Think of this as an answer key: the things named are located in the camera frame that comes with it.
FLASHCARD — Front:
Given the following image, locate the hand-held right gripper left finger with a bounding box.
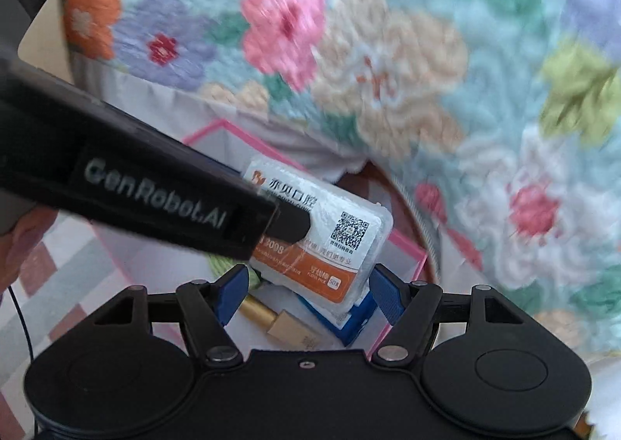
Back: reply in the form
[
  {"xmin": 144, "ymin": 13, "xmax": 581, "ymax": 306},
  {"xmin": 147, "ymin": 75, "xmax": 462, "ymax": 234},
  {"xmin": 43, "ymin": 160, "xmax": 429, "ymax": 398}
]
[{"xmin": 92, "ymin": 264, "xmax": 250, "ymax": 365}]

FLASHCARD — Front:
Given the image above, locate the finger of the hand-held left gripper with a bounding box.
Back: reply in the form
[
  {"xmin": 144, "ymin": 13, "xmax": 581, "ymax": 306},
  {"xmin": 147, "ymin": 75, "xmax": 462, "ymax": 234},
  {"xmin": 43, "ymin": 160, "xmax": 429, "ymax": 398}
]
[{"xmin": 262, "ymin": 200, "xmax": 312, "ymax": 244}]

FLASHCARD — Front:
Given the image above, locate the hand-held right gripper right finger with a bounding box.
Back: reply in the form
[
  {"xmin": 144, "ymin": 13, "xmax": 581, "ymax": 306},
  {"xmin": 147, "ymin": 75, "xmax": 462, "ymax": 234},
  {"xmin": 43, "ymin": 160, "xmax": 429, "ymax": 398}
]
[{"xmin": 369, "ymin": 264, "xmax": 527, "ymax": 365}]

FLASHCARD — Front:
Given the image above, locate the green yarn ball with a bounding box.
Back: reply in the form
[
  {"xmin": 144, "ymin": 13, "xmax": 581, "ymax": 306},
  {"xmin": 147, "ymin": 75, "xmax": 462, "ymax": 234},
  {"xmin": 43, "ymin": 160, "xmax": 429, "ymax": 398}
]
[{"xmin": 208, "ymin": 253, "xmax": 265, "ymax": 288}]

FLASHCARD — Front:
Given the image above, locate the white orange floss pick box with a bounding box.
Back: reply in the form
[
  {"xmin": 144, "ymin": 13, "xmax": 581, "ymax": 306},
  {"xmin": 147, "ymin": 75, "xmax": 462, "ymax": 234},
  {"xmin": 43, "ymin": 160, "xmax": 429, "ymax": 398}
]
[{"xmin": 241, "ymin": 156, "xmax": 393, "ymax": 312}]

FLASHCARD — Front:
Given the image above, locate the gold foundation bottle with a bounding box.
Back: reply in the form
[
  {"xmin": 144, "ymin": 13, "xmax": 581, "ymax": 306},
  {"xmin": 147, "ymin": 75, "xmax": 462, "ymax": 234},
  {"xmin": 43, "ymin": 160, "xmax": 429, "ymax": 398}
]
[{"xmin": 240, "ymin": 294, "xmax": 335, "ymax": 352}]

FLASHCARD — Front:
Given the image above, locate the pink cardboard box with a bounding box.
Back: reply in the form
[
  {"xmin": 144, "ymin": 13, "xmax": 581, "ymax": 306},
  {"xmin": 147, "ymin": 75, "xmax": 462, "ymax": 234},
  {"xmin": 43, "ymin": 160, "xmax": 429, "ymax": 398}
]
[{"xmin": 90, "ymin": 120, "xmax": 428, "ymax": 358}]

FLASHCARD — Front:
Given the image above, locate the person's left hand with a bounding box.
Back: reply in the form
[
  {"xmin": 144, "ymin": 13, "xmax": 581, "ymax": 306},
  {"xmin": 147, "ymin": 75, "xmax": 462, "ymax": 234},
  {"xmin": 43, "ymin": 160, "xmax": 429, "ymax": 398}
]
[{"xmin": 0, "ymin": 207, "xmax": 58, "ymax": 276}]

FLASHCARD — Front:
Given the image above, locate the blue snack packet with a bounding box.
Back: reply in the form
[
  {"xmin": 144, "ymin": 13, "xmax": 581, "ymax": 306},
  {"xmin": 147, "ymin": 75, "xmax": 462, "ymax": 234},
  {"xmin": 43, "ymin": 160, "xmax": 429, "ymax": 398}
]
[{"xmin": 298, "ymin": 292, "xmax": 389, "ymax": 348}]

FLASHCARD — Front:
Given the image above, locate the white bed skirt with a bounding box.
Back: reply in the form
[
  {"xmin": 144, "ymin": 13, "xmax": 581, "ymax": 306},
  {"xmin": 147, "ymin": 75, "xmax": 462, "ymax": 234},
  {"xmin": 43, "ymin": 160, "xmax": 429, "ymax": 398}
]
[{"xmin": 73, "ymin": 56, "xmax": 369, "ymax": 179}]

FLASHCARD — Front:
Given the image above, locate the beige cabinet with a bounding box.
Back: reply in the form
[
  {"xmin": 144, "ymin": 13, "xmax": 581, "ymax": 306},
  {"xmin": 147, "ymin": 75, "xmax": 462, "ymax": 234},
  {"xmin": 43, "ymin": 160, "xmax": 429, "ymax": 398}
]
[{"xmin": 17, "ymin": 0, "xmax": 73, "ymax": 82}]

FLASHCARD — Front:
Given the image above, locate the striped checked rug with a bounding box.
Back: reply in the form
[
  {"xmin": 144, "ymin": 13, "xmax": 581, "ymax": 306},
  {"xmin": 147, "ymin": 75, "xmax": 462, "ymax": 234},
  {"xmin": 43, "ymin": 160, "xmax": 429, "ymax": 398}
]
[{"xmin": 0, "ymin": 168, "xmax": 442, "ymax": 440}]

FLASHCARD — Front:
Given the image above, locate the floral quilt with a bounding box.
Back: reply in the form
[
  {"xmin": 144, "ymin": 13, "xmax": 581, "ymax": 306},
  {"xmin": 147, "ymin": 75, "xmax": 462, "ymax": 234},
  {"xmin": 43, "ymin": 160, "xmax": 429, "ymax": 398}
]
[{"xmin": 63, "ymin": 0, "xmax": 621, "ymax": 358}]

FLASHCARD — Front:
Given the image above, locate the black cable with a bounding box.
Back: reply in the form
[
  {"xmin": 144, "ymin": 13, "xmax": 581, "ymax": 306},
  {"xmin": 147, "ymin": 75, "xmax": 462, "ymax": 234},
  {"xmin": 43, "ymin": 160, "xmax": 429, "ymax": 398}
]
[{"xmin": 7, "ymin": 285, "xmax": 40, "ymax": 426}]

